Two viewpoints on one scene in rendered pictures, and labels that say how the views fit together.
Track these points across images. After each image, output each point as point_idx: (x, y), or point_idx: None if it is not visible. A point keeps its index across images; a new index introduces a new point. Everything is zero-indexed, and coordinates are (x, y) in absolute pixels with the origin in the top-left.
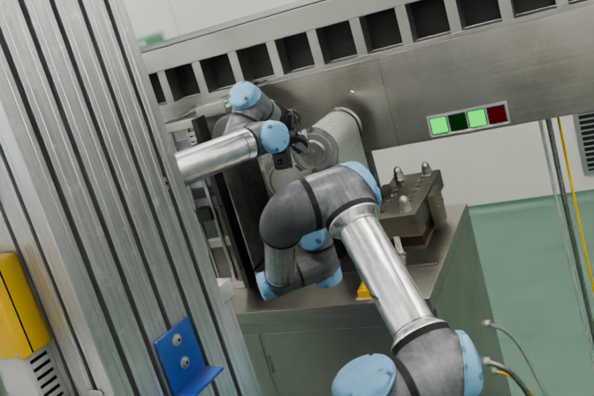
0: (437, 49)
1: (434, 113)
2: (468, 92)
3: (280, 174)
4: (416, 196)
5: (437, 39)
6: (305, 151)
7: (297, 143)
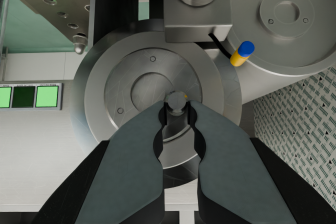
0: (20, 195)
1: (50, 112)
2: (1, 131)
3: (299, 39)
4: None
5: (17, 209)
6: (148, 113)
7: (119, 217)
